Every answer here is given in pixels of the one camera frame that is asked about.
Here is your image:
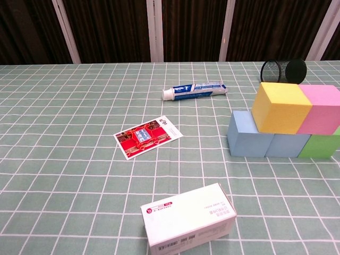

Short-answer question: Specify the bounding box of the blue foam cube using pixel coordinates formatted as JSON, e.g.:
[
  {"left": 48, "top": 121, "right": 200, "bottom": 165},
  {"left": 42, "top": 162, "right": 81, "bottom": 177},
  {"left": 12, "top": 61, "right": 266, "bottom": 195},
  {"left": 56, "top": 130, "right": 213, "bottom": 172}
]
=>
[
  {"left": 265, "top": 132, "right": 311, "bottom": 158},
  {"left": 227, "top": 110, "right": 275, "bottom": 158}
]

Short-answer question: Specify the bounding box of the yellow foam cube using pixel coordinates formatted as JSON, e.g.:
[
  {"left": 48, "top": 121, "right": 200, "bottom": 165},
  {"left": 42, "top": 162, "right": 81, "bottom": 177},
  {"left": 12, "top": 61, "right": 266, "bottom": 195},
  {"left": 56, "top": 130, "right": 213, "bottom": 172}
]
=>
[{"left": 251, "top": 81, "right": 313, "bottom": 135}]

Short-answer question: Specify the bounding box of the green foam cube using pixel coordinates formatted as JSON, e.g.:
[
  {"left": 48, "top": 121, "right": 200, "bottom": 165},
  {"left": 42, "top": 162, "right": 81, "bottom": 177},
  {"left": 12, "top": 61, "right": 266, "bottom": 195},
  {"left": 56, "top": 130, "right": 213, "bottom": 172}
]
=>
[{"left": 297, "top": 126, "right": 340, "bottom": 160}]

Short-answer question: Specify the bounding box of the pink foam cube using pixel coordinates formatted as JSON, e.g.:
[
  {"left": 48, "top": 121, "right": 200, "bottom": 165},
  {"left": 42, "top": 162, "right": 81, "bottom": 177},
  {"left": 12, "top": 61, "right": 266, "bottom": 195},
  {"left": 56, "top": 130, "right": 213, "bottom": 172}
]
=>
[{"left": 296, "top": 84, "right": 340, "bottom": 135}]

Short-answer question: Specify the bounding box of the red blue postcard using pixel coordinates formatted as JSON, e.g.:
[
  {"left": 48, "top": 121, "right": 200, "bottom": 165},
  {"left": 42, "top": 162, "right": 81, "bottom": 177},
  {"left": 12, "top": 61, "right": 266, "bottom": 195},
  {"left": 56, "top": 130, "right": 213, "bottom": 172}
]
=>
[{"left": 113, "top": 115, "right": 184, "bottom": 161}]

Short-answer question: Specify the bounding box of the blue white toothpaste tube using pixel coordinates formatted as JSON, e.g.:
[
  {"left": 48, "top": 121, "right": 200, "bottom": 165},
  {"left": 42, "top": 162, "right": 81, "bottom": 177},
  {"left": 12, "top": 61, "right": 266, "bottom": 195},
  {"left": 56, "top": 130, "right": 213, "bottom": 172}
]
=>
[{"left": 161, "top": 81, "right": 229, "bottom": 101}]

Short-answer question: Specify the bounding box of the white cardboard box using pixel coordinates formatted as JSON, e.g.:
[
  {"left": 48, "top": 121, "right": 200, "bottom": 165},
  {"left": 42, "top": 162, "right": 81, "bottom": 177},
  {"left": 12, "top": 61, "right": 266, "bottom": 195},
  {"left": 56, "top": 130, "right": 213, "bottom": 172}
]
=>
[{"left": 140, "top": 182, "right": 237, "bottom": 255}]

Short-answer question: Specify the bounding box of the green checked tablecloth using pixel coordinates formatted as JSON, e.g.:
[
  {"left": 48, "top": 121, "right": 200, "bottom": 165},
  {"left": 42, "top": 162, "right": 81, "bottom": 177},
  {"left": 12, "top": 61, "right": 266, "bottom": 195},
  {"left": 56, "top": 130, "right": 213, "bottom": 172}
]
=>
[{"left": 0, "top": 61, "right": 340, "bottom": 255}]

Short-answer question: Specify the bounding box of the dark brown curtain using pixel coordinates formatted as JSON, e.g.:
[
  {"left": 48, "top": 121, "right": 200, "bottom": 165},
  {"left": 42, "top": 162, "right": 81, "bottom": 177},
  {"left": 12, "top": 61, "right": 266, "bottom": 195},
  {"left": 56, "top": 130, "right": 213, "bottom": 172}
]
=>
[{"left": 0, "top": 0, "right": 340, "bottom": 65}]

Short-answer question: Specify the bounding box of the black mesh pen holder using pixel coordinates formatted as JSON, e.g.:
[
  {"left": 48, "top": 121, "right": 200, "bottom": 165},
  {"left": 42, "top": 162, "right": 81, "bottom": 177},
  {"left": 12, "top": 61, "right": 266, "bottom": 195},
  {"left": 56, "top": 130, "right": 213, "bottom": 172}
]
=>
[{"left": 260, "top": 58, "right": 308, "bottom": 83}]

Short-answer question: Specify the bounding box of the white screen frame post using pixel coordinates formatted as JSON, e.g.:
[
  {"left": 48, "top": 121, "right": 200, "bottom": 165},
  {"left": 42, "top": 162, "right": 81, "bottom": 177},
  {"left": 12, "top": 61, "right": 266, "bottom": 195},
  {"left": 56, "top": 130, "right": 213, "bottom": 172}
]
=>
[
  {"left": 52, "top": 0, "right": 82, "bottom": 64},
  {"left": 219, "top": 0, "right": 236, "bottom": 62},
  {"left": 305, "top": 0, "right": 340, "bottom": 61},
  {"left": 146, "top": 0, "right": 164, "bottom": 63}
]

